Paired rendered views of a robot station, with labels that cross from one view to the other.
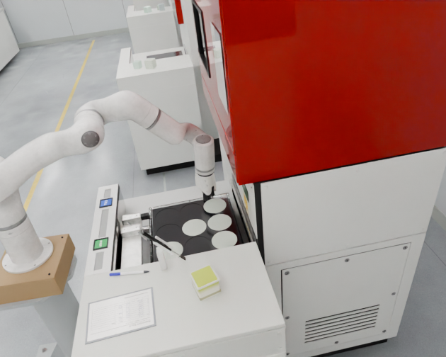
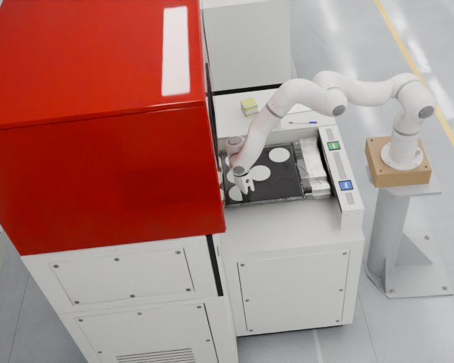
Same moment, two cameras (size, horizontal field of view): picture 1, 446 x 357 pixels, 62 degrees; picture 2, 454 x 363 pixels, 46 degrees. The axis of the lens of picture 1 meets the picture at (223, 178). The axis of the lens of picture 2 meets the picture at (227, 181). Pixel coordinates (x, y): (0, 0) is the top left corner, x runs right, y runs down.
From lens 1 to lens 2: 3.04 m
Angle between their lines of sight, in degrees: 99
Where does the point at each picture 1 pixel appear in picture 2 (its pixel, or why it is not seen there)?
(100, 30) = not seen: outside the picture
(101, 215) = (345, 173)
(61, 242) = (377, 166)
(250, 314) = (225, 100)
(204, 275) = (248, 101)
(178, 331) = (266, 95)
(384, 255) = not seen: hidden behind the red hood
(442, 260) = (11, 341)
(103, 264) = (325, 131)
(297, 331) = not seen: hidden behind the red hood
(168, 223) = (282, 178)
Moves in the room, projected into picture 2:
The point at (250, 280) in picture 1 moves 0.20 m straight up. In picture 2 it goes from (222, 115) to (217, 83)
